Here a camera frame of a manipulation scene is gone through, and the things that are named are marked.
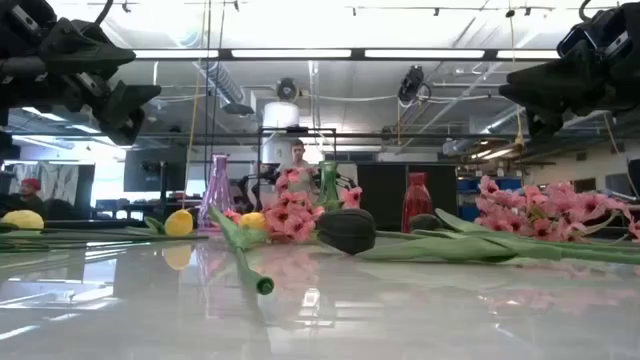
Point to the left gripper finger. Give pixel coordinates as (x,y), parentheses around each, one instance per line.
(85,47)
(125,105)

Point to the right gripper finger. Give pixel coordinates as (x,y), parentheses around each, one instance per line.
(545,124)
(550,87)

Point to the purple glass vase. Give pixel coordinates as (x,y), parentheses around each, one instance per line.
(217,195)

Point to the black tulip stem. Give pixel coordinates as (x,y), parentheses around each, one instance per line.
(346,230)

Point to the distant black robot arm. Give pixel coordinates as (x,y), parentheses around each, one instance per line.
(250,190)

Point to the red glass vase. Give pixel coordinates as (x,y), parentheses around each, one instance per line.
(416,200)

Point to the green glass vase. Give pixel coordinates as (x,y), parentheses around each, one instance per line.
(328,185)

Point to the large black display screen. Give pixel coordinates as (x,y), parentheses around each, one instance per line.
(155,167)

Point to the blue storage bins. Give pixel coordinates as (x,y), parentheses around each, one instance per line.
(510,184)

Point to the patterned white curtain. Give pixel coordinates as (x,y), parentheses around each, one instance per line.
(50,182)

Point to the person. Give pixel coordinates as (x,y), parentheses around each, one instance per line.
(30,200)
(299,152)

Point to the black hanging device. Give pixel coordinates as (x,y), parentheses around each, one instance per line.
(411,82)

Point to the white cylindrical tank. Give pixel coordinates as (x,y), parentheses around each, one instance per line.
(281,116)

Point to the black round fan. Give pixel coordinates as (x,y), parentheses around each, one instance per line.
(287,90)

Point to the black cabinet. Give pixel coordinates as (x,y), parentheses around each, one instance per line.
(385,195)

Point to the overhead light bar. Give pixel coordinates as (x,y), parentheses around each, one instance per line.
(357,54)

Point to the silver ventilation duct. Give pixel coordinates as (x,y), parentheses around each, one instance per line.
(222,82)
(457,146)

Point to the black metal table frame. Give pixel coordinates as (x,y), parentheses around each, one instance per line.
(95,224)

